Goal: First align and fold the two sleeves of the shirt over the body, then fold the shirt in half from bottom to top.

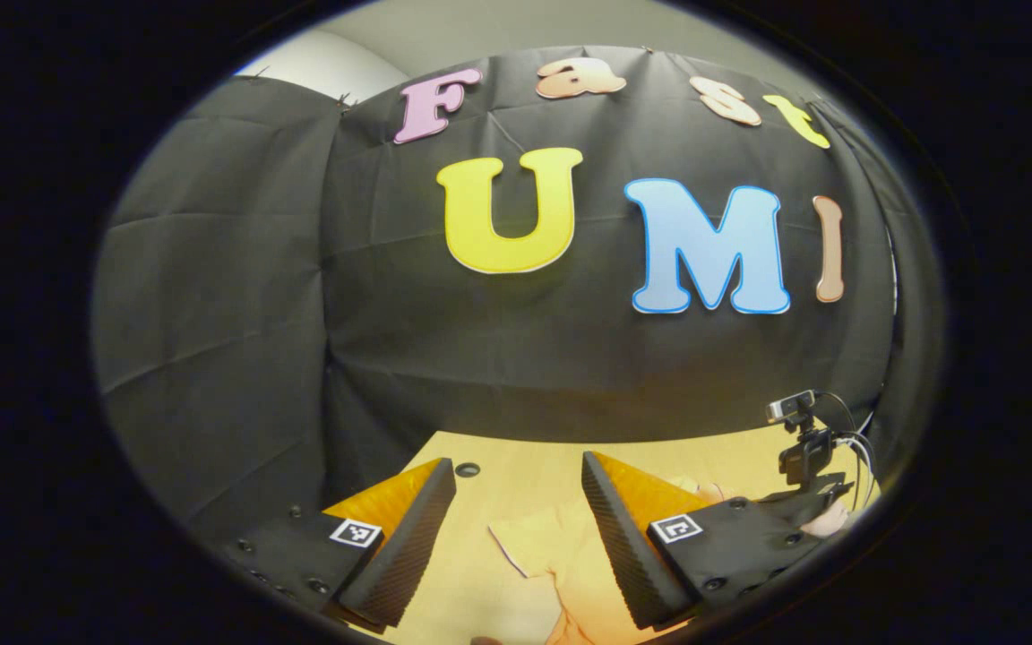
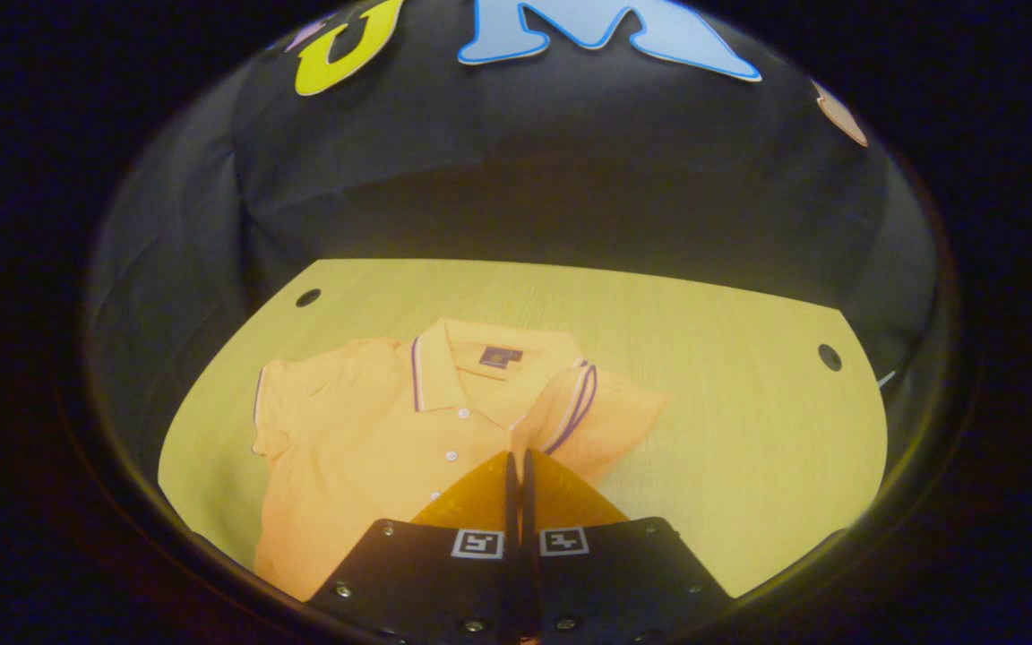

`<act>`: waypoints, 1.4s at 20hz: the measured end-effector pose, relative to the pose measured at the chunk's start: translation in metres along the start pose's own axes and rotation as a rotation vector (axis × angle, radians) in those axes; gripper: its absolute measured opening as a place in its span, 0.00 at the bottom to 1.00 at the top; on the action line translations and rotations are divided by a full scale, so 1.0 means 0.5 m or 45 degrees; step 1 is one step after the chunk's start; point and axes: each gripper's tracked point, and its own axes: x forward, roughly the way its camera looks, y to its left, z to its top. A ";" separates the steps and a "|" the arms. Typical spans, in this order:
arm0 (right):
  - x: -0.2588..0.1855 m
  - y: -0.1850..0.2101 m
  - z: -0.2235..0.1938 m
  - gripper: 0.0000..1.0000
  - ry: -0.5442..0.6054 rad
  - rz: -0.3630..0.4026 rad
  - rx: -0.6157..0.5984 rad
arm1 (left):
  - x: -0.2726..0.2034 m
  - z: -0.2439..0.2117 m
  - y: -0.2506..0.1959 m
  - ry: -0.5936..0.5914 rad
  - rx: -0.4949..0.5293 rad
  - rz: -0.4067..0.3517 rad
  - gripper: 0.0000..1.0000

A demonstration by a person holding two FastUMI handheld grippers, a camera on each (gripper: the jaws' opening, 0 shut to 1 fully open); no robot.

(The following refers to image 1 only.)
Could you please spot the black backdrop cloth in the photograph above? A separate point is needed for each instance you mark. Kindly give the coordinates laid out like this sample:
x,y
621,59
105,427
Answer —
x,y
480,358

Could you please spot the orange T-shirt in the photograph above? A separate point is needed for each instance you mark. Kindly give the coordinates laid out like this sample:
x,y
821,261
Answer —
x,y
570,564

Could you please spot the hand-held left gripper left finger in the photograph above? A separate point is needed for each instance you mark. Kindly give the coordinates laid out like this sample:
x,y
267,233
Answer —
x,y
404,555

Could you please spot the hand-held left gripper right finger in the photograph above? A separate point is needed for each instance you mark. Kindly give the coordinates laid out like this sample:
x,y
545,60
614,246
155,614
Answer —
x,y
623,546

